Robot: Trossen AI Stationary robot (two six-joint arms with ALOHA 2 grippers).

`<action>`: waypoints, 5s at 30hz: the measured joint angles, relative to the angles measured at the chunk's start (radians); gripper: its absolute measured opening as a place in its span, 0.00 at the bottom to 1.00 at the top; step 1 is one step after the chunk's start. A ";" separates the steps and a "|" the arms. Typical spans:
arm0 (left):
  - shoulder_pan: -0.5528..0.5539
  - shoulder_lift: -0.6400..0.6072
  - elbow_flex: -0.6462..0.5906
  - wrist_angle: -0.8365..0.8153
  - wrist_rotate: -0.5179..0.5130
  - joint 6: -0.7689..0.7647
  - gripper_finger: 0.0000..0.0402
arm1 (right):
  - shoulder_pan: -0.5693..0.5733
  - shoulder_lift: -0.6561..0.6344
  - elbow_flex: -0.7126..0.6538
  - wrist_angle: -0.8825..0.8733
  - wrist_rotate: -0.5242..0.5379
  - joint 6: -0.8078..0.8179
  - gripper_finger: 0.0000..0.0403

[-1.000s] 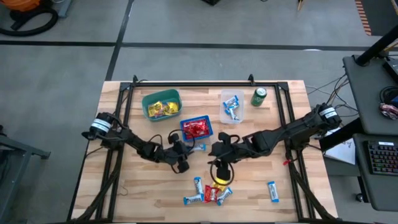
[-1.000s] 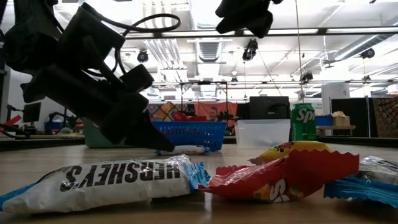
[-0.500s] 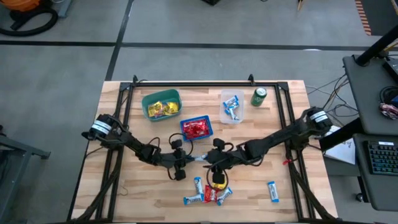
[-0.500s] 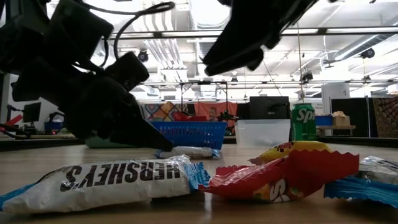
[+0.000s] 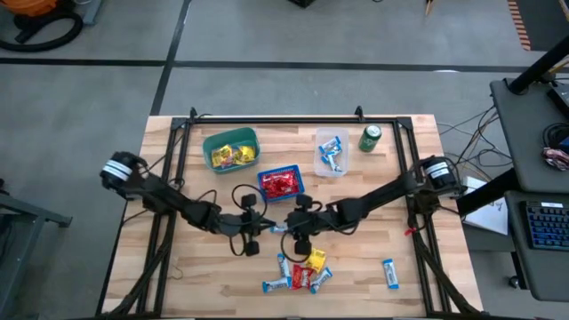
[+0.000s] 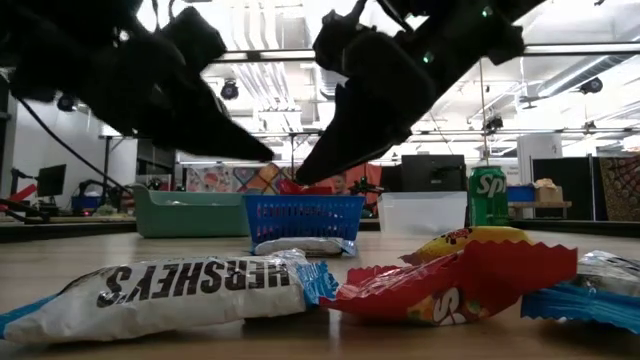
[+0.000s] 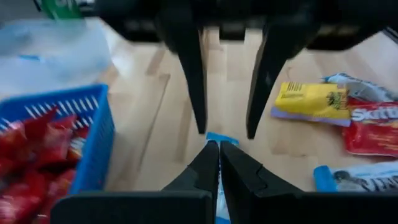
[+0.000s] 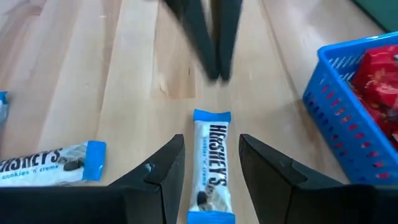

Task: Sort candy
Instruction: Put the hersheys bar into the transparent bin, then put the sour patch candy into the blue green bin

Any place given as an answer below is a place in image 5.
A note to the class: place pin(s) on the black frame clamp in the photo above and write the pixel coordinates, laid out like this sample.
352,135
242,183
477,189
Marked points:
358,113
192,112

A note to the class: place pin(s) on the black desktop device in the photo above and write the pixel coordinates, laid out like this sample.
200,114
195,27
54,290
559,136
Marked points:
561,100

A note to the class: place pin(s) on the blue plastic mesh basket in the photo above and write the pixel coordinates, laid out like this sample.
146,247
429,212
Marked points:
281,169

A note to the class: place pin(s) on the orange vacuum cleaner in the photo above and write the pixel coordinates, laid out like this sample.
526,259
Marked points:
33,6

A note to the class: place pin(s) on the white paper sheet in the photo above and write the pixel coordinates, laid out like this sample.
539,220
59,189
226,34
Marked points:
491,220

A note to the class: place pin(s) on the red tag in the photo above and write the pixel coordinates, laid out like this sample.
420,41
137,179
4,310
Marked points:
408,231

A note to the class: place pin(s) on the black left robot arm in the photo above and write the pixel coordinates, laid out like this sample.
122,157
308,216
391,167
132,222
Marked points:
178,204

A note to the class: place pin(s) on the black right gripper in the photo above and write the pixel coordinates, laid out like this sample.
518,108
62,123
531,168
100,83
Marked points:
309,222

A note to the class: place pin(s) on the black diagonal pole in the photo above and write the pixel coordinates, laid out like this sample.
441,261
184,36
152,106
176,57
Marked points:
538,69

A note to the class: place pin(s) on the black mat with hazard edge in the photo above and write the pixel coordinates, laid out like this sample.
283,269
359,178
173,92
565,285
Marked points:
547,22

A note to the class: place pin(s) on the black caster wheel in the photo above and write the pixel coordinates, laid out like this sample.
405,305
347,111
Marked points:
514,282

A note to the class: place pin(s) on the clear plastic container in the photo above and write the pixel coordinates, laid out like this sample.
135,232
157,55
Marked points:
342,133

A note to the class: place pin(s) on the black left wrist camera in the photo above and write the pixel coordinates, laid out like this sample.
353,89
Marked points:
249,201

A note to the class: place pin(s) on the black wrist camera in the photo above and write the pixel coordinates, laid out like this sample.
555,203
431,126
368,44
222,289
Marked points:
302,247
249,201

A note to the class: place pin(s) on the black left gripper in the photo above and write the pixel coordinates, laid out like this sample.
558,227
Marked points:
242,224

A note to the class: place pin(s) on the black metal table frame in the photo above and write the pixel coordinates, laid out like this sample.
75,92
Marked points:
289,120

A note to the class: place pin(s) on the grey metal foot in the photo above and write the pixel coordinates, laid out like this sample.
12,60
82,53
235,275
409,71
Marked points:
92,11

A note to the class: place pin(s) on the backlit rainbow keyboard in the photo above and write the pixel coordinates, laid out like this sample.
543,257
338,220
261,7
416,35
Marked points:
549,226

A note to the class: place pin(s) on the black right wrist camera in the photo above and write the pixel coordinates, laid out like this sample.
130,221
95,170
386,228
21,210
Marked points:
302,247

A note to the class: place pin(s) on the green Sprite can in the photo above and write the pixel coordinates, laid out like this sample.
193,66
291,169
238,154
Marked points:
370,138

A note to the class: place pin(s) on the teal plastic bin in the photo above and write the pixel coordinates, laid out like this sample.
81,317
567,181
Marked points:
229,134

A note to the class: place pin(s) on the dark grey metal table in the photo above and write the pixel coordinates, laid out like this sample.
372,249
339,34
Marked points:
35,211

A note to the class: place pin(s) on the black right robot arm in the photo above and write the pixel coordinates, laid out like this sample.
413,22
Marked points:
378,197

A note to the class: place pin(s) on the grey desk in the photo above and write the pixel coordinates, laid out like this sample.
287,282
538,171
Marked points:
520,142
547,275

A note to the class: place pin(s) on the pink patterned pouch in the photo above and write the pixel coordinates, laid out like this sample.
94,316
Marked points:
555,158

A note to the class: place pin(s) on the wooden stick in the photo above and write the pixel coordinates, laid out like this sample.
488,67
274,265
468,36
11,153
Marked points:
428,8

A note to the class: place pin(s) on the black desk leg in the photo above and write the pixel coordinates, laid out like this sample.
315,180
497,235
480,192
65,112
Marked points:
489,192

